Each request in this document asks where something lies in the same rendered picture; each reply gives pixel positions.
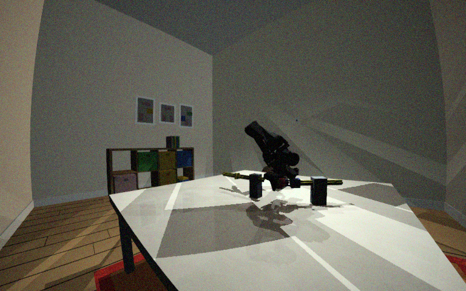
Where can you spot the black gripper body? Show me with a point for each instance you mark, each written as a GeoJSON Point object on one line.
{"type": "Point", "coordinates": [274, 176]}

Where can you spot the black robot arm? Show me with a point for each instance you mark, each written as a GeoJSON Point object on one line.
{"type": "Point", "coordinates": [274, 142]}

